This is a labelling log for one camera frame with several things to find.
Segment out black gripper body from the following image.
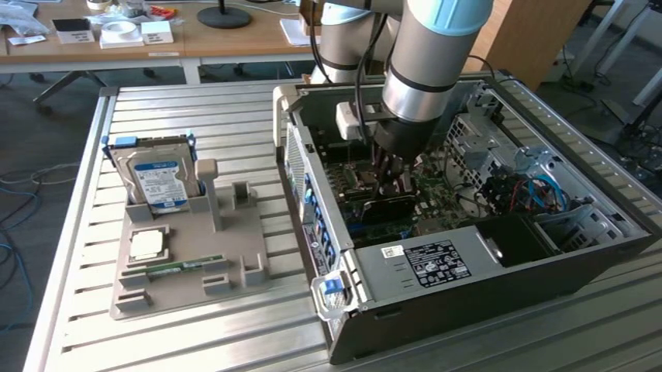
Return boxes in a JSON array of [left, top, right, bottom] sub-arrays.
[[371, 118, 440, 160]]

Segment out black graphics card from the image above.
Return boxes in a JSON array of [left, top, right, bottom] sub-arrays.
[[343, 193, 417, 228]]

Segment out CPU socket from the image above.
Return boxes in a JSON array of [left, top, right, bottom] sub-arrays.
[[343, 164, 381, 201]]

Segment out green motherboard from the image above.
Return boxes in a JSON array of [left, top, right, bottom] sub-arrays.
[[323, 158, 497, 247]]

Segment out silver drive cage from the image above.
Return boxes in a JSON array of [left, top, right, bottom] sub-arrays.
[[444, 114, 523, 175]]

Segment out grey power supply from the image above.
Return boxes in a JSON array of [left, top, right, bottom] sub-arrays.
[[351, 226, 505, 304]]

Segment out blue case release latch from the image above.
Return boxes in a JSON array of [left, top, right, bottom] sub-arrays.
[[319, 279, 345, 298]]

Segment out grey parts rack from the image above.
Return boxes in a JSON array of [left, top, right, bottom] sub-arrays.
[[108, 157, 274, 322]]

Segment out white booklet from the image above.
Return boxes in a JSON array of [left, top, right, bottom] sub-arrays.
[[280, 18, 317, 48]]

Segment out wooden cabinet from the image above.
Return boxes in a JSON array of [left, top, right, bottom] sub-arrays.
[[461, 0, 593, 91]]

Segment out open PC case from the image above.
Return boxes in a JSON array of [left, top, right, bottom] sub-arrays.
[[272, 69, 655, 366]]

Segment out silver disk bay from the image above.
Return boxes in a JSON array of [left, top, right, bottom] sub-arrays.
[[531, 203, 624, 253]]

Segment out brown cardboard box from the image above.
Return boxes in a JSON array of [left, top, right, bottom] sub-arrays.
[[297, 0, 324, 28]]

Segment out wooden desk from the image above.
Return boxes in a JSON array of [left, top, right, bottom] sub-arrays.
[[0, 0, 323, 84]]

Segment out hard disk with blue carrier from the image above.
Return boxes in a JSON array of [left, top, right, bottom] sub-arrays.
[[101, 133, 200, 214]]

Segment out black round lamp base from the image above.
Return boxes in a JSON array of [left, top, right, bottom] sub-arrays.
[[194, 0, 253, 29]]

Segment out green RAM stick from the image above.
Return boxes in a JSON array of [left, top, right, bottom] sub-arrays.
[[121, 253, 228, 277]]

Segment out silver CPU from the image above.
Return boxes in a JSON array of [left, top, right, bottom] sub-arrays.
[[128, 231, 166, 261]]

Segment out small white box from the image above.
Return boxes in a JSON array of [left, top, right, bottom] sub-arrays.
[[140, 19, 173, 45]]

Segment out flat white box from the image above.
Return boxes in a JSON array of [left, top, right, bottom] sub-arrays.
[[98, 33, 145, 50]]

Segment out white tape roll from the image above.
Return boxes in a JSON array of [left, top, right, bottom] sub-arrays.
[[100, 21, 142, 40]]

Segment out black and white box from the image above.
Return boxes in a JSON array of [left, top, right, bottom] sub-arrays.
[[53, 18, 94, 44]]

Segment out clear plastic bag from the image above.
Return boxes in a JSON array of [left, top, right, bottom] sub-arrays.
[[0, 0, 50, 36]]

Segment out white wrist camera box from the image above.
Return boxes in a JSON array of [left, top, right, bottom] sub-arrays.
[[333, 101, 387, 142]]

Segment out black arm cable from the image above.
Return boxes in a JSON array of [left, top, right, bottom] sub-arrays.
[[352, 11, 393, 129]]

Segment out blue SATA wire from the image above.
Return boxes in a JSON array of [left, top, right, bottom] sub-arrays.
[[525, 174, 569, 213]]

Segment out white desk frame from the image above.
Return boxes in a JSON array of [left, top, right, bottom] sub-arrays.
[[567, 0, 662, 106]]

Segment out white floor cable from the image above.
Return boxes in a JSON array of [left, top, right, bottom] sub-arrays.
[[0, 161, 80, 186]]

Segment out blue floor cable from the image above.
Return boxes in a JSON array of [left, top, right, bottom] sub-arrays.
[[0, 185, 38, 332]]

